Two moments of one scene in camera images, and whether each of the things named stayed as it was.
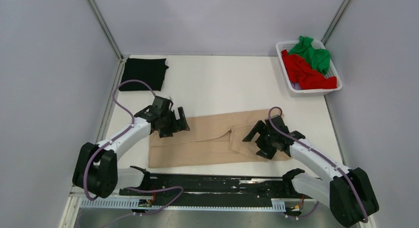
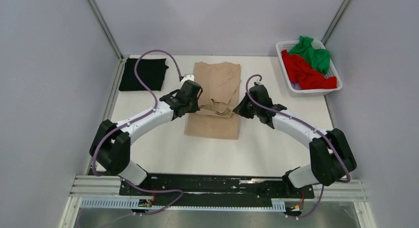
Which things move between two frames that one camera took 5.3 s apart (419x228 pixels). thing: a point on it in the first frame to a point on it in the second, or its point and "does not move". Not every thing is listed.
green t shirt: [318, 59] does not move
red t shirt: [304, 75] does not move
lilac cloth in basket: [295, 85] does not move
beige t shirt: [211, 139] to [220, 82]
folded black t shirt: [151, 71] does not move
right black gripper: [265, 152] to [240, 109]
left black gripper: [177, 125] to [194, 108]
